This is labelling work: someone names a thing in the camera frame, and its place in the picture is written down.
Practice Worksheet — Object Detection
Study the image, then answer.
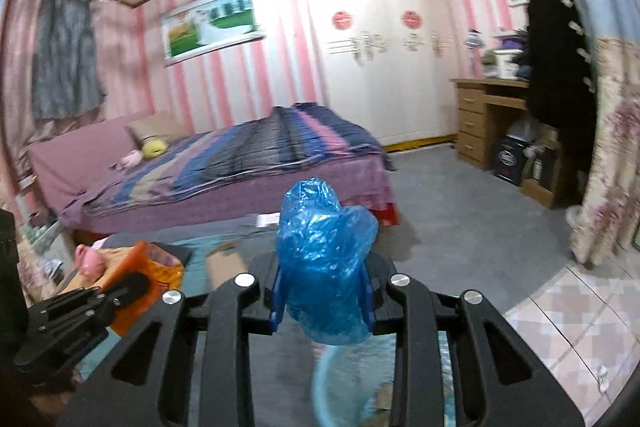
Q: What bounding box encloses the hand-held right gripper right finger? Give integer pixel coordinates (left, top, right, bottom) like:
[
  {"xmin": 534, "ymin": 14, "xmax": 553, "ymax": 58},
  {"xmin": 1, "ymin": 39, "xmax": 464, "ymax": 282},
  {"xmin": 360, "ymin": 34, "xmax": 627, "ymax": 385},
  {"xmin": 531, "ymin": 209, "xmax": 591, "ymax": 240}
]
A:
[{"xmin": 360, "ymin": 252, "xmax": 586, "ymax": 427}]

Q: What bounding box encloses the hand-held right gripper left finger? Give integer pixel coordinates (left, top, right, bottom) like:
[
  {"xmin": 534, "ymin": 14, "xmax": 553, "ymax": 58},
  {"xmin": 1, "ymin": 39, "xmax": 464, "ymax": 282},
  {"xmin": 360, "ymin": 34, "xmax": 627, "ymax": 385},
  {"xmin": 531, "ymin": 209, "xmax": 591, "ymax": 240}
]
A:
[{"xmin": 57, "ymin": 252, "xmax": 288, "ymax": 427}]

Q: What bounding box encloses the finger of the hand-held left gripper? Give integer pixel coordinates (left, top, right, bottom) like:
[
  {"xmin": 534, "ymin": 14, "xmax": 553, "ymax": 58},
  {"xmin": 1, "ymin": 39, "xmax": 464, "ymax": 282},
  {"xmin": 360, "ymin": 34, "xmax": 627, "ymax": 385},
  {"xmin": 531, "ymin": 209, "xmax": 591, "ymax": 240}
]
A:
[{"xmin": 27, "ymin": 273, "xmax": 153, "ymax": 334}]

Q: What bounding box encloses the orange plastic bag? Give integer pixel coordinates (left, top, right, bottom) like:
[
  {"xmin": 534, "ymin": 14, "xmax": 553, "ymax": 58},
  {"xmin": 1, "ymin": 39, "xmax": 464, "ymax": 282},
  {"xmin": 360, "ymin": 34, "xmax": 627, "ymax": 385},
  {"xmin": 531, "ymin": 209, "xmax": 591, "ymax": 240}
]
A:
[{"xmin": 102, "ymin": 241, "xmax": 185, "ymax": 337}]

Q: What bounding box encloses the blue plastic bag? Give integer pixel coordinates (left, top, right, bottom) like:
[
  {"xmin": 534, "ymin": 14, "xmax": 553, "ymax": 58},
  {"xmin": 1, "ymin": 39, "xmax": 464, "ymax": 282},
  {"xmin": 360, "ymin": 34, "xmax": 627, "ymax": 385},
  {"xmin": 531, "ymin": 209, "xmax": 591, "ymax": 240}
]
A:
[{"xmin": 276, "ymin": 178, "xmax": 379, "ymax": 347}]

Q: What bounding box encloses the light blue plastic basket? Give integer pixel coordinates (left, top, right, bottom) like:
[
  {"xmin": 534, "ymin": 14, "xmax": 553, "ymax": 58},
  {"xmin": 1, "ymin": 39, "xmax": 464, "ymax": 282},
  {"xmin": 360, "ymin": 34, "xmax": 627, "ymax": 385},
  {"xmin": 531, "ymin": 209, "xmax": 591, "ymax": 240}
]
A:
[{"xmin": 309, "ymin": 341, "xmax": 398, "ymax": 427}]

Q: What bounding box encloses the pink piggy bank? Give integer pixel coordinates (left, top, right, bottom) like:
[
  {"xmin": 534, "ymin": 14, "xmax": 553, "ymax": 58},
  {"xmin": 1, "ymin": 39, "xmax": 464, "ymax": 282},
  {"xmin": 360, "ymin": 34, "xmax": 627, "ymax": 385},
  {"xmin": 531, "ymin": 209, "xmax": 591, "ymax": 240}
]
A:
[{"xmin": 75, "ymin": 245, "xmax": 108, "ymax": 280}]

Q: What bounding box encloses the brown cardboard piece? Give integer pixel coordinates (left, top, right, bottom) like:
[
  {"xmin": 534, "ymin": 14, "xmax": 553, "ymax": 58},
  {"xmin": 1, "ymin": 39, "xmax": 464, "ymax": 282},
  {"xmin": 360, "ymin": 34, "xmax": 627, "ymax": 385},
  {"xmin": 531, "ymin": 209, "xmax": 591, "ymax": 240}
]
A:
[{"xmin": 205, "ymin": 243, "xmax": 248, "ymax": 290}]

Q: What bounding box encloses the orange teal grey striped cloth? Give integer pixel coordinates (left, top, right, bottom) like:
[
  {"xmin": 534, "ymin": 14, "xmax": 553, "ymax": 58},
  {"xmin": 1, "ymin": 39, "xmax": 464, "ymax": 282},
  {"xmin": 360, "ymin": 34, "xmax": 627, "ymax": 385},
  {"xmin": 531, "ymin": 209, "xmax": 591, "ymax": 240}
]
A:
[{"xmin": 65, "ymin": 213, "xmax": 458, "ymax": 427}]

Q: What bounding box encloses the purple bed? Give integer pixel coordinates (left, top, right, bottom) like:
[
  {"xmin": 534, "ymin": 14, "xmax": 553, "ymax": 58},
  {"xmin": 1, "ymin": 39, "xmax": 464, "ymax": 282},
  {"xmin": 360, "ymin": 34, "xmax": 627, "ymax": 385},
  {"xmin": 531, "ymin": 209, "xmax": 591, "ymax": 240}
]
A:
[{"xmin": 25, "ymin": 102, "xmax": 401, "ymax": 248}]

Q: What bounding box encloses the striped quilt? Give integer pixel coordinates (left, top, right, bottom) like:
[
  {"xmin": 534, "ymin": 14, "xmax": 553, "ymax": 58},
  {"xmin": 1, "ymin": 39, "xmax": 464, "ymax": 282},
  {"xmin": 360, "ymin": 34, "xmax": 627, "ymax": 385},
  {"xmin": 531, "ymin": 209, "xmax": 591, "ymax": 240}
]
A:
[{"xmin": 82, "ymin": 103, "xmax": 386, "ymax": 218}]

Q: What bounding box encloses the beige pillow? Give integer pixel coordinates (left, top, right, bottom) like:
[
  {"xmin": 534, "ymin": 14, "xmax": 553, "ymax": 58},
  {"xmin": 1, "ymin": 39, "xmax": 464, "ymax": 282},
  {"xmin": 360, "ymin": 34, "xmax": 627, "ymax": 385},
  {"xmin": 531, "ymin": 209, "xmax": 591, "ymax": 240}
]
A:
[{"xmin": 127, "ymin": 113, "xmax": 183, "ymax": 145}]

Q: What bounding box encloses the black box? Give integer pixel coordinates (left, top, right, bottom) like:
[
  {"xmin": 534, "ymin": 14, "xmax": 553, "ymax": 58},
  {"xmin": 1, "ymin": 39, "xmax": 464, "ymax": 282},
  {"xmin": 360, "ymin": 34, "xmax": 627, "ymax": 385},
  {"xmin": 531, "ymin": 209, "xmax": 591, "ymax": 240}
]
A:
[{"xmin": 492, "ymin": 134, "xmax": 533, "ymax": 185}]

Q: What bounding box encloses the wooden desk with drawers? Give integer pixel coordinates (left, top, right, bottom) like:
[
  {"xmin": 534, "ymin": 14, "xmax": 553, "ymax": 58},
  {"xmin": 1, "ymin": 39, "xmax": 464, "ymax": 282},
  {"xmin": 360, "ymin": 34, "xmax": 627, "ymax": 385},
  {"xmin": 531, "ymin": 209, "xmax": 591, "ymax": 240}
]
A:
[{"xmin": 450, "ymin": 77, "xmax": 561, "ymax": 210}]

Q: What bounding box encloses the white wardrobe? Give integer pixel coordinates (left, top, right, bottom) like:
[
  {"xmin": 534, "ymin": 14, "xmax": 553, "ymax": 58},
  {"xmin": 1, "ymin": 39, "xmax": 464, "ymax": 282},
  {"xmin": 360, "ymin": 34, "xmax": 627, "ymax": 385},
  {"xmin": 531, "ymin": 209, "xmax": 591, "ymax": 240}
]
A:
[{"xmin": 300, "ymin": 0, "xmax": 458, "ymax": 148}]

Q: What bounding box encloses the grey hanging cloth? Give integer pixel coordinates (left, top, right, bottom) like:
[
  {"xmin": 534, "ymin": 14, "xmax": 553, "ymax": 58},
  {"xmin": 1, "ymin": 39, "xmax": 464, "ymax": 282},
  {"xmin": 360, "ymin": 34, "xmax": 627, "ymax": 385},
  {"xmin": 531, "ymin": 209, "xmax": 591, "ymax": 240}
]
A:
[{"xmin": 31, "ymin": 0, "xmax": 108, "ymax": 122}]

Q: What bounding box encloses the pink patterned curtain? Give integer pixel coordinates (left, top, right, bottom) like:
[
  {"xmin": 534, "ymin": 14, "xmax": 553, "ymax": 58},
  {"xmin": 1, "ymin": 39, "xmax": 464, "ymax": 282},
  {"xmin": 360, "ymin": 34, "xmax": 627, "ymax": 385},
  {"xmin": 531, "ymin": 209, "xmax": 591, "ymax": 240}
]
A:
[{"xmin": 0, "ymin": 0, "xmax": 146, "ymax": 142}]

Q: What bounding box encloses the white box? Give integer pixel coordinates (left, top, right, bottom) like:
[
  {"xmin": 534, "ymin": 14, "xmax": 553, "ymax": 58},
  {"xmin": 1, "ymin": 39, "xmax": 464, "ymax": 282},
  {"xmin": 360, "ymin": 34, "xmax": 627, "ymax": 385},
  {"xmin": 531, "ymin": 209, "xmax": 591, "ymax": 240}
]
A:
[{"xmin": 495, "ymin": 49, "xmax": 526, "ymax": 80}]

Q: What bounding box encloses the desk lamp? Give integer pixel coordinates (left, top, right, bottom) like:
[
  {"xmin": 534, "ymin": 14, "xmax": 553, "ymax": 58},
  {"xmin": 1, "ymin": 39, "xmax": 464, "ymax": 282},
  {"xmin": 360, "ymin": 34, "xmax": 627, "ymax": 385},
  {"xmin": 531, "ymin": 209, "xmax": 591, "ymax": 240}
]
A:
[{"xmin": 462, "ymin": 29, "xmax": 486, "ymax": 78}]

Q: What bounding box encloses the floral curtain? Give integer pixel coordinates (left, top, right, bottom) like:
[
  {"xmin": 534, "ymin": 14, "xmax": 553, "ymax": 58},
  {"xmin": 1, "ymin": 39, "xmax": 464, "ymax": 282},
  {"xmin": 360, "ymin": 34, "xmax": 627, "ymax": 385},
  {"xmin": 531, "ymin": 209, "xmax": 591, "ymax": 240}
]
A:
[{"xmin": 545, "ymin": 0, "xmax": 640, "ymax": 268}]

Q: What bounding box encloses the black hanging coat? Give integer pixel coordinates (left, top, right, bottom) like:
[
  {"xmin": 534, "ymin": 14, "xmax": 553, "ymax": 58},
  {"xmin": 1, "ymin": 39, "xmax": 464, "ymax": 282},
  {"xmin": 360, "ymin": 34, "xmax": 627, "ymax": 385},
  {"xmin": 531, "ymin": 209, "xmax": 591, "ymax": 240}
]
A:
[{"xmin": 525, "ymin": 0, "xmax": 601, "ymax": 160}]

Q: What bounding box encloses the framed wall photo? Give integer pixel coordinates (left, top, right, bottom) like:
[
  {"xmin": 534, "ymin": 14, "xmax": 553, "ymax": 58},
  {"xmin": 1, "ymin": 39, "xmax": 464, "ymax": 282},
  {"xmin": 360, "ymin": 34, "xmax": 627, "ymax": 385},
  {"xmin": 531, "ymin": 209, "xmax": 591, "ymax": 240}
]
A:
[{"xmin": 161, "ymin": 0, "xmax": 266, "ymax": 68}]

